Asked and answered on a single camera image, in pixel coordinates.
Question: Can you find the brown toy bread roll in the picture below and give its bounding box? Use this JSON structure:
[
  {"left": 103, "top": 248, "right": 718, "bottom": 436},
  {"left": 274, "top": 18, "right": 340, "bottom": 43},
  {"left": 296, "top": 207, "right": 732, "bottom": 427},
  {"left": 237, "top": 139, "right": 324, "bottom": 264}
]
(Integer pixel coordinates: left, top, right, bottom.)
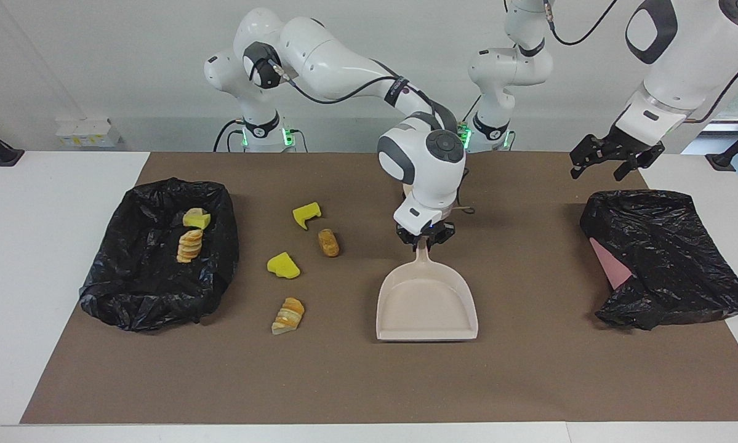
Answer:
[{"left": 318, "top": 228, "right": 340, "bottom": 258}]

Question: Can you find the orange striped toy croissant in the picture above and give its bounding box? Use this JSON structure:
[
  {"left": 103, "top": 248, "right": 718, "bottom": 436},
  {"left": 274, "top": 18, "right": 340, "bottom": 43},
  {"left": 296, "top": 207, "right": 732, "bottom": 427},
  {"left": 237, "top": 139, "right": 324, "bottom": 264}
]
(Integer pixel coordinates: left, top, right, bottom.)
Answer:
[{"left": 271, "top": 297, "right": 305, "bottom": 335}]

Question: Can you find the right black trash bag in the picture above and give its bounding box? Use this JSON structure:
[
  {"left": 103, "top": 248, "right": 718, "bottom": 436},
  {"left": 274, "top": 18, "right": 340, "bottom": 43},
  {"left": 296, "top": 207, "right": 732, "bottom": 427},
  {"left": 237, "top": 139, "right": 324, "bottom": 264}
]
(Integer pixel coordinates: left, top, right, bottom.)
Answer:
[{"left": 78, "top": 178, "right": 240, "bottom": 333}]

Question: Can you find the white power strip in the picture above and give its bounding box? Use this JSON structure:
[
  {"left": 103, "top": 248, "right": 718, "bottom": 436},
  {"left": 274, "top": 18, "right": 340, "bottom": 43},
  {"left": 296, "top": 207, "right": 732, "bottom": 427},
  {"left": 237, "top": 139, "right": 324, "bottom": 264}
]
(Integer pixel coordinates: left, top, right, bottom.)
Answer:
[{"left": 55, "top": 118, "right": 122, "bottom": 147}]

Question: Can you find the brown table mat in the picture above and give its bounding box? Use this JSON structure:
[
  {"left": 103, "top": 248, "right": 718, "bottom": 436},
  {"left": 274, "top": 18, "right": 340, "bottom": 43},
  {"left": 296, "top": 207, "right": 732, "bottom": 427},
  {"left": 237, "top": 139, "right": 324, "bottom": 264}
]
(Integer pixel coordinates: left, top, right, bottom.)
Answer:
[{"left": 20, "top": 152, "right": 738, "bottom": 425}]

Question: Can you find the yellow sponge chunk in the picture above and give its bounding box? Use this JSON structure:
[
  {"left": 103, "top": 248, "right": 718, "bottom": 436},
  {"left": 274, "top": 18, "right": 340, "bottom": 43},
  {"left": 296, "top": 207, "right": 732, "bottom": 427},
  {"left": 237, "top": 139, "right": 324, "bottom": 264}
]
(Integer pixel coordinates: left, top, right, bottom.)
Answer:
[{"left": 267, "top": 252, "right": 301, "bottom": 280}]

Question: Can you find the black right base cable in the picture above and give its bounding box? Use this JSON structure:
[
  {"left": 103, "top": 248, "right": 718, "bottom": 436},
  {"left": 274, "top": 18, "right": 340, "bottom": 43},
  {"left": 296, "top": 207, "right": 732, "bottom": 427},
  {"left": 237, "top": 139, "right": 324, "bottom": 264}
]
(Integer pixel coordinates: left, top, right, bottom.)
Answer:
[{"left": 214, "top": 120, "right": 246, "bottom": 153}]

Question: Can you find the beige plastic dustpan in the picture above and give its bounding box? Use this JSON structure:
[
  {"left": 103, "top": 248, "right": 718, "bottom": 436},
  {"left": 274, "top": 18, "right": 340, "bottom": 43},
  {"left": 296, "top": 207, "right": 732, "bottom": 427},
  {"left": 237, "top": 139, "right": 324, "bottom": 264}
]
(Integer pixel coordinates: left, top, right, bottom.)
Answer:
[{"left": 375, "top": 237, "right": 479, "bottom": 341}]

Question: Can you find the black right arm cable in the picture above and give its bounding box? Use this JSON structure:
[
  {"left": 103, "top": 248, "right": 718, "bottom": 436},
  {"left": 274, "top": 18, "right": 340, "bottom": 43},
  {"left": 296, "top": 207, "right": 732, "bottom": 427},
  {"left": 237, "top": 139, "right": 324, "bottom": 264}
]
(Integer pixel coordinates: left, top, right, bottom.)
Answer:
[{"left": 269, "top": 58, "right": 474, "bottom": 216}]

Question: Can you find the notched yellow sponge piece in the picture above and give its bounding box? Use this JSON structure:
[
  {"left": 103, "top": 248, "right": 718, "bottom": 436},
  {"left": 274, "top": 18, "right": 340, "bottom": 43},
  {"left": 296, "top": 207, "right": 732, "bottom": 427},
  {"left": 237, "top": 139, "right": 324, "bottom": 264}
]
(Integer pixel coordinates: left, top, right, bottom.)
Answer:
[{"left": 292, "top": 202, "right": 323, "bottom": 231}]

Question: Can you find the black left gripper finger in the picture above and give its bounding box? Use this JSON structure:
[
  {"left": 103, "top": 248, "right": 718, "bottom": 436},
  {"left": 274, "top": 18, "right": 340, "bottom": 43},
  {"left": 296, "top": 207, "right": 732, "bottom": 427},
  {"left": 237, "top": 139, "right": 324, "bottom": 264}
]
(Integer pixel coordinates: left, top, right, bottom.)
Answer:
[
  {"left": 614, "top": 143, "right": 665, "bottom": 182},
  {"left": 569, "top": 137, "right": 606, "bottom": 180}
]

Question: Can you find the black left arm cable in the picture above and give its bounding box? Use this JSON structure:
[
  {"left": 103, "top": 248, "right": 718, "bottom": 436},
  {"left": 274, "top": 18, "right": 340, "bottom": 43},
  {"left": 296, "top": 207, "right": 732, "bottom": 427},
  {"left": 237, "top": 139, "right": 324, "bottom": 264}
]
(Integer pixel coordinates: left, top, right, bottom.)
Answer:
[{"left": 544, "top": 0, "right": 738, "bottom": 124}]

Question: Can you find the pink plastic bin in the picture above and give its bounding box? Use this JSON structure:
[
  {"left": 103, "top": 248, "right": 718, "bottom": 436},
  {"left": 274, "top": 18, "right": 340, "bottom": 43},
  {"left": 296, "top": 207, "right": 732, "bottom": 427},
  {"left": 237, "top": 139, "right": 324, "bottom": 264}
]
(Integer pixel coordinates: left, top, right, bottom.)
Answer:
[{"left": 590, "top": 237, "right": 634, "bottom": 290}]

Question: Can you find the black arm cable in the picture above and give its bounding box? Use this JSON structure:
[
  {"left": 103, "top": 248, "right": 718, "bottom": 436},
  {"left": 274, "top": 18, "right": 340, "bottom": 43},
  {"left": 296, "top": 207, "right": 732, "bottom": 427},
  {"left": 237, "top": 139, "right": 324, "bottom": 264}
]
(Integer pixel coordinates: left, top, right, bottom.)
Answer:
[
  {"left": 269, "top": 58, "right": 474, "bottom": 216},
  {"left": 544, "top": 0, "right": 738, "bottom": 124}
]

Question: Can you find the black trash bag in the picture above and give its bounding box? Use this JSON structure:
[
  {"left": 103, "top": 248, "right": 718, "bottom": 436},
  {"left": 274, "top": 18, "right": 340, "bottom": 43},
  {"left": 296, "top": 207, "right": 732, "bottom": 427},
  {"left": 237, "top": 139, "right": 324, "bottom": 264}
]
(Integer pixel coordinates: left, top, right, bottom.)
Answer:
[
  {"left": 580, "top": 190, "right": 738, "bottom": 331},
  {"left": 78, "top": 178, "right": 240, "bottom": 333}
]

